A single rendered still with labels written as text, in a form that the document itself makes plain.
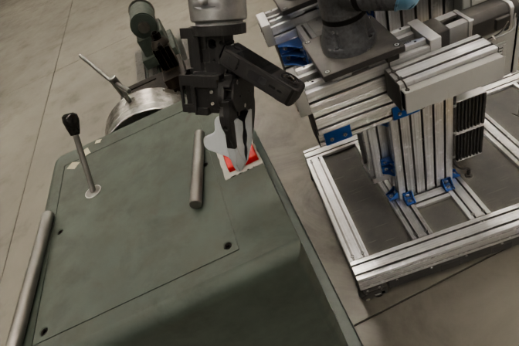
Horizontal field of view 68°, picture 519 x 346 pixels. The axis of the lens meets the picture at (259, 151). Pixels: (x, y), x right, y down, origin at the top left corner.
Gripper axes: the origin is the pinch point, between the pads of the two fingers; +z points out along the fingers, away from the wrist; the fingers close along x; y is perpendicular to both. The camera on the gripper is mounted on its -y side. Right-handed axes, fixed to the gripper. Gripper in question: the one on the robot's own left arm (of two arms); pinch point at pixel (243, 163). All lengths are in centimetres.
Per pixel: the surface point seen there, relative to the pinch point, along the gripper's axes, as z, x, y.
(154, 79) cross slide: 10, -98, 88
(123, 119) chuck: 6, -31, 49
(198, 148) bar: 4.3, -13.1, 15.7
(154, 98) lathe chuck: 2, -40, 45
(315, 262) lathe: 63, -59, 3
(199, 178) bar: 7.1, -6.4, 12.1
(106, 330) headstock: 20.5, 17.8, 15.6
